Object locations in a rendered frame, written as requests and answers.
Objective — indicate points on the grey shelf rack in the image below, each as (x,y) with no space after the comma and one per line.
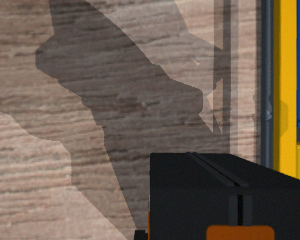
(267,83)

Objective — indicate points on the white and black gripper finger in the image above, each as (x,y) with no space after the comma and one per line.
(140,235)

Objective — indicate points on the yellow vertical bar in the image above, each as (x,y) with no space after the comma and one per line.
(284,127)

